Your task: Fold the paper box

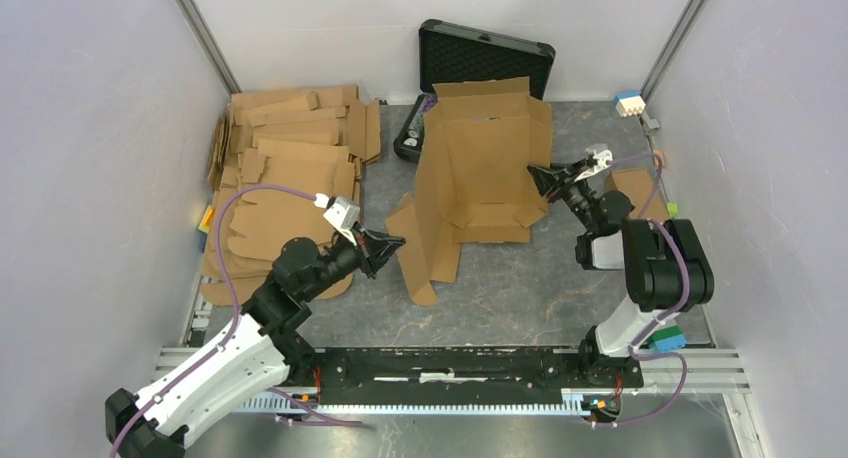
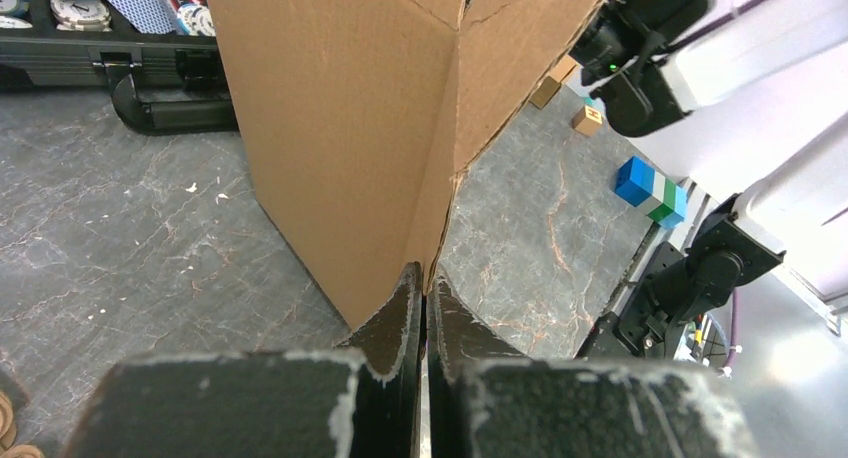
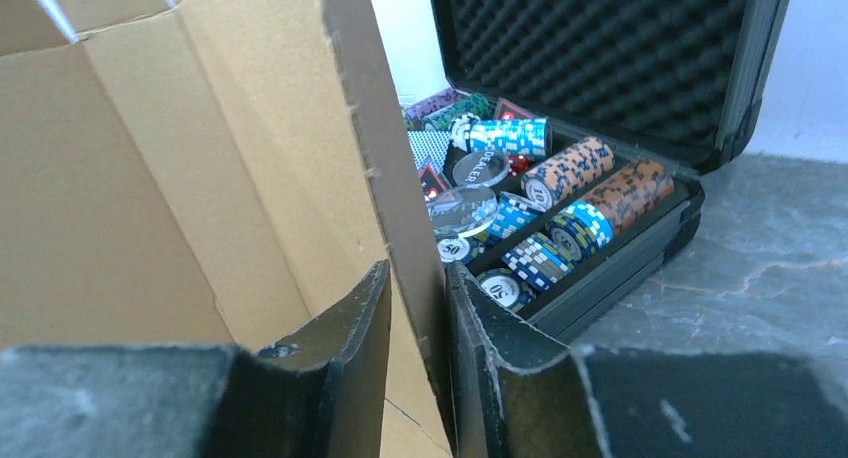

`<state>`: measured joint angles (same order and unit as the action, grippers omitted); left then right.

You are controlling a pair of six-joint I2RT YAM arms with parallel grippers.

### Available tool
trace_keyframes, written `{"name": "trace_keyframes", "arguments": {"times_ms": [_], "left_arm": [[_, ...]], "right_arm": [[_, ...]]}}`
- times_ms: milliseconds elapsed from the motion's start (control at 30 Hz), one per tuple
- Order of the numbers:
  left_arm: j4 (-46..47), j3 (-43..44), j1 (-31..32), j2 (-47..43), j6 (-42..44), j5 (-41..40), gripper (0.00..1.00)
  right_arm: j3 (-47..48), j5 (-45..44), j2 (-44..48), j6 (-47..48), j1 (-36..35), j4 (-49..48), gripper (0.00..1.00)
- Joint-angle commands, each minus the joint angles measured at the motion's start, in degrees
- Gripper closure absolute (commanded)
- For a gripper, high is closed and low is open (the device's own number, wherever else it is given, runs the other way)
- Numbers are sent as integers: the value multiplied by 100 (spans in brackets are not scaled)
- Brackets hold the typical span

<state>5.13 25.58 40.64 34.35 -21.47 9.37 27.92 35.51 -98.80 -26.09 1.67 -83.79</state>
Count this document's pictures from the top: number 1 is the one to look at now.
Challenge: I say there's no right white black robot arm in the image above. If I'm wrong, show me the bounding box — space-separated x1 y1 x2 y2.
527 158 715 386

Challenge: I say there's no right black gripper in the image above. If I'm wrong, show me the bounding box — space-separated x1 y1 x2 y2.
524 158 596 234

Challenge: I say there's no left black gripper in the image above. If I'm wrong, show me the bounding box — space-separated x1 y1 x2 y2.
302 220 407 300

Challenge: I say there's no stack of flat cardboard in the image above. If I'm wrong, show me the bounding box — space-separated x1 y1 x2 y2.
200 84 381 306

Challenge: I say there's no blue green block stack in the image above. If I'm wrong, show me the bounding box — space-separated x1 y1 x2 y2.
647 324 687 354

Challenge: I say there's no black poker chip case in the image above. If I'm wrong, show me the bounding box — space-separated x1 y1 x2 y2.
393 19 556 163

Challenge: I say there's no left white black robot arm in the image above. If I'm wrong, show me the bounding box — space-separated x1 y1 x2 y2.
105 226 406 457

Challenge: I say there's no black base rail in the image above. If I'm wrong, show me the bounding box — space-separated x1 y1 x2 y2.
281 346 644 406

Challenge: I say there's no blue white toy block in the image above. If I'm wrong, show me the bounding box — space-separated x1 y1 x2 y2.
613 91 646 117

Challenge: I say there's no cardboard box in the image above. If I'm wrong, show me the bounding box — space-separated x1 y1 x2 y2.
604 168 670 222
386 77 553 306

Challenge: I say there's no grey small block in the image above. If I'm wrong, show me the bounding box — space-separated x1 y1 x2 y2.
640 115 661 136

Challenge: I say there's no orange yellow block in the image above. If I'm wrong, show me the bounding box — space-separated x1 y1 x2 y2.
197 205 215 252

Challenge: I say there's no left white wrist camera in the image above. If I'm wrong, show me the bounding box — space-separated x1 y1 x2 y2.
313 193 361 234

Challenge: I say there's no folded closed cardboard box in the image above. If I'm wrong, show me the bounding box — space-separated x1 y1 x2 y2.
604 168 670 222

